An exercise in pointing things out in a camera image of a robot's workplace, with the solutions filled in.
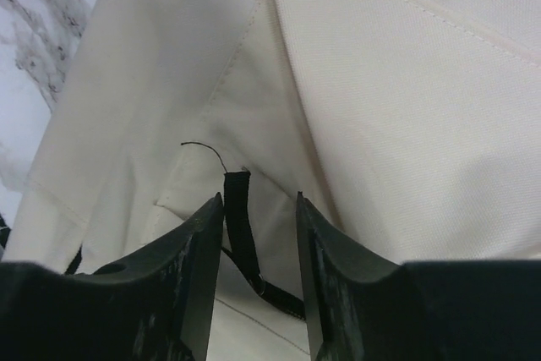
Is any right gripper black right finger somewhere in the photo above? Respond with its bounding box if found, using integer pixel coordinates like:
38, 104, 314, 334
296, 196, 540, 360

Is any cream canvas backpack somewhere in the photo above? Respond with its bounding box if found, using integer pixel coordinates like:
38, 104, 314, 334
1, 0, 540, 360

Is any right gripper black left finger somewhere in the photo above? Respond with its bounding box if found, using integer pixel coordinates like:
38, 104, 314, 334
1, 196, 223, 360

